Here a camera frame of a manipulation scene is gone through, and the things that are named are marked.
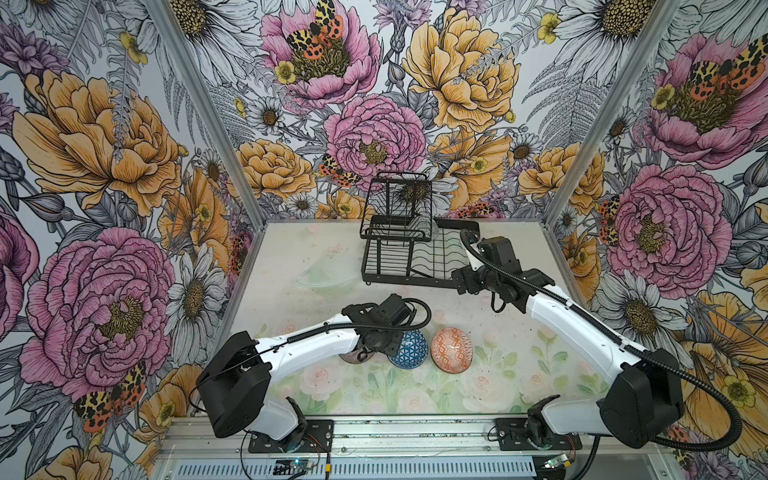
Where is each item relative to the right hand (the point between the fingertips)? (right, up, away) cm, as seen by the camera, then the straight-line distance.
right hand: (470, 277), depth 84 cm
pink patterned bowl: (-29, -16, -17) cm, 37 cm away
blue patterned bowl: (-16, -21, +1) cm, 26 cm away
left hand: (-24, -19, -2) cm, 30 cm away
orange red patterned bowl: (-5, -20, +1) cm, 21 cm away
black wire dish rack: (-18, +10, +5) cm, 22 cm away
